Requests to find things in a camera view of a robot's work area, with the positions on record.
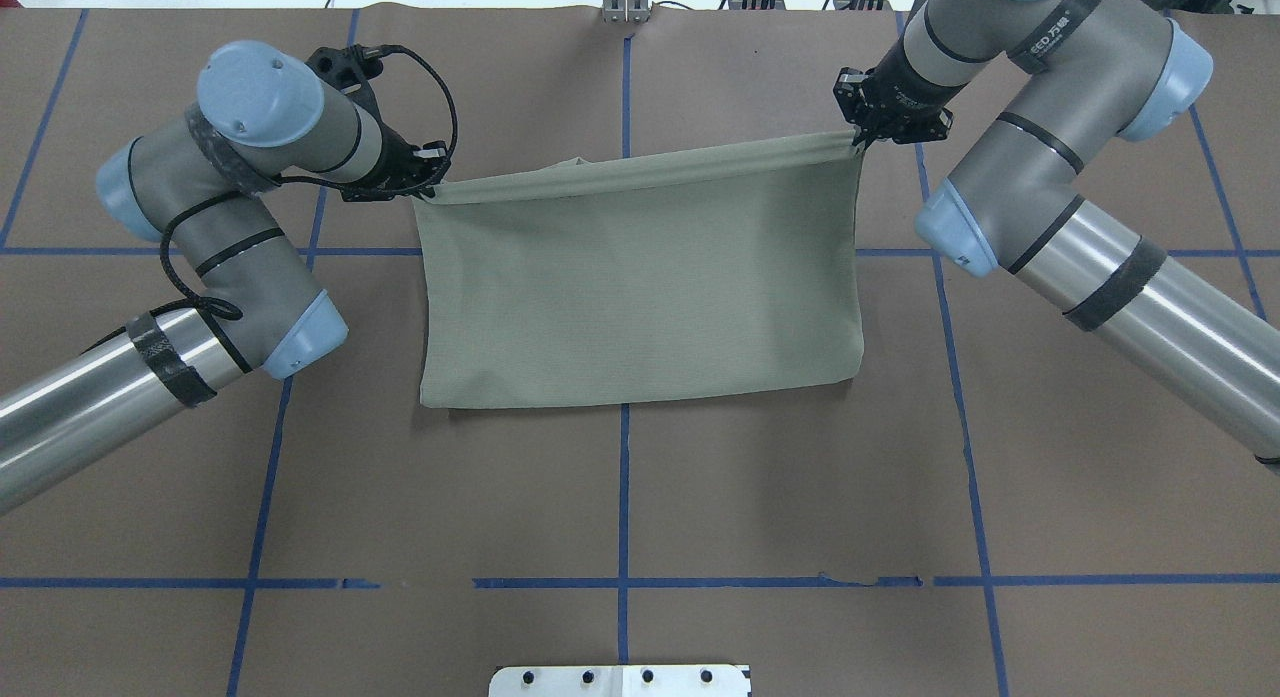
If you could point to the white metal base plate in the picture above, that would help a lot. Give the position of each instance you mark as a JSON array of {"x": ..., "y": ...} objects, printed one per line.
[{"x": 623, "y": 680}]

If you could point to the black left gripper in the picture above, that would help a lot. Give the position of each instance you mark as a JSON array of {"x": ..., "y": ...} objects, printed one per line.
[{"x": 393, "y": 161}]

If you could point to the olive green long-sleeve shirt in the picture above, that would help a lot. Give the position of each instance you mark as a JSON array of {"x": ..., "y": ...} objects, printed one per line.
[{"x": 702, "y": 273}]

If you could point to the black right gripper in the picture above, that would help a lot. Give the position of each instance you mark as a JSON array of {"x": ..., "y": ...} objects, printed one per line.
[{"x": 897, "y": 101}]

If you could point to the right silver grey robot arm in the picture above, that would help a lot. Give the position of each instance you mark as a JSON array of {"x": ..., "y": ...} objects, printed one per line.
[{"x": 1096, "y": 72}]

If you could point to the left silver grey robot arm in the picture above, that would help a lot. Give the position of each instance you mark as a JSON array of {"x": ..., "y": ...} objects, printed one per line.
[{"x": 262, "y": 119}]

